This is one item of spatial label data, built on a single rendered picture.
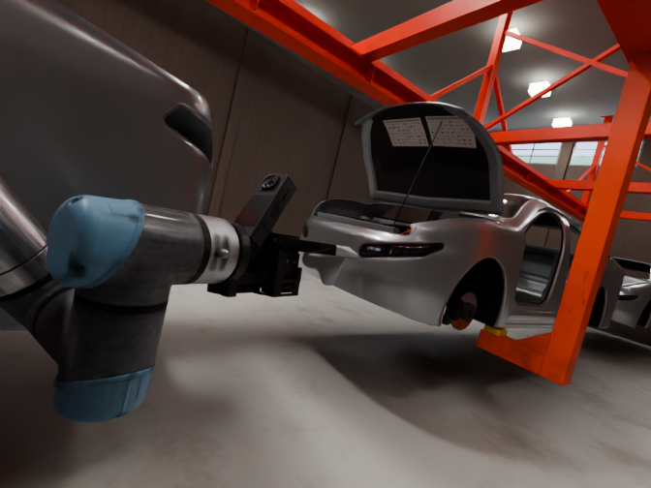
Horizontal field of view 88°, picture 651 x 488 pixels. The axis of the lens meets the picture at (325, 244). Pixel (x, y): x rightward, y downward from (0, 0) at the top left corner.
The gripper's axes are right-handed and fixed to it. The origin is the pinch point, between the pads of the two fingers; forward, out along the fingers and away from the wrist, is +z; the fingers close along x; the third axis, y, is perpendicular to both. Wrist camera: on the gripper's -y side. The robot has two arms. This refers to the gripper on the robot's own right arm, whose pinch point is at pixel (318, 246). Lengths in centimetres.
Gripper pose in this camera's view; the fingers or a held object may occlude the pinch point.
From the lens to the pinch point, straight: 55.6
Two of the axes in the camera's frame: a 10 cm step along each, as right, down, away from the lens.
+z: 5.3, 0.8, 8.4
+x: 8.3, 1.0, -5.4
